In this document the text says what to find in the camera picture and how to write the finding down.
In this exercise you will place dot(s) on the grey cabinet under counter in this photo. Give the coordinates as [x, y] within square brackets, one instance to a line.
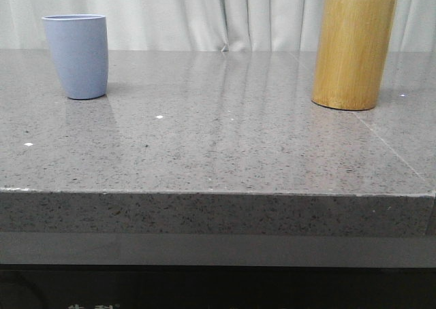
[221, 271]

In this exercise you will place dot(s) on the bamboo cylindrical holder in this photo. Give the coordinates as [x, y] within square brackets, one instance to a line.
[351, 54]

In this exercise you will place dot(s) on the white curtain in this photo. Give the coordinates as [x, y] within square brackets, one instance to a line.
[175, 25]

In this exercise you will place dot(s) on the blue plastic cup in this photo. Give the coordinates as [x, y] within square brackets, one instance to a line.
[78, 45]

